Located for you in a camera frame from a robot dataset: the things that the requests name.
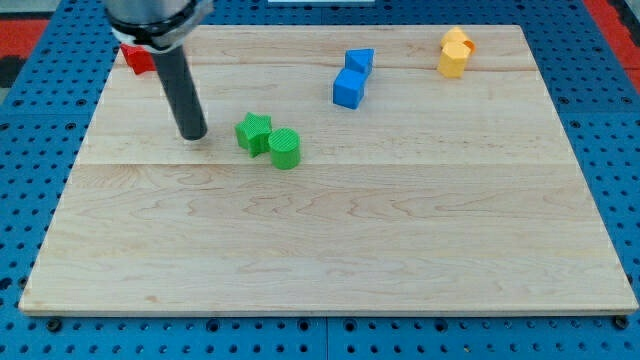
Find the wooden board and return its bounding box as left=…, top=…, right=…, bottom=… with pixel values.
left=19, top=25, right=638, bottom=317

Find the green cylinder block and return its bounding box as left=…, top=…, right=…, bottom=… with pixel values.
left=268, top=128, right=301, bottom=170

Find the green star block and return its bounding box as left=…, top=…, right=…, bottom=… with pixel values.
left=234, top=112, right=272, bottom=157

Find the blue cube block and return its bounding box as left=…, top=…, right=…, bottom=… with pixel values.
left=332, top=68, right=367, bottom=110

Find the blue triangle block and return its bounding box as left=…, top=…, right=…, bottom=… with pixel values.
left=344, top=48, right=375, bottom=76

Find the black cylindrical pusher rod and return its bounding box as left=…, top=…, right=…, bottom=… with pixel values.
left=152, top=46, right=208, bottom=141

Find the yellow hexagon block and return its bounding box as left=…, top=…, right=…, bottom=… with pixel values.
left=436, top=42, right=471, bottom=78

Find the yellow rounded block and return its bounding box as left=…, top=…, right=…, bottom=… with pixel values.
left=440, top=26, right=476, bottom=54

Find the red block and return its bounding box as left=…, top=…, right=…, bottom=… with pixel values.
left=120, top=44, right=156, bottom=75

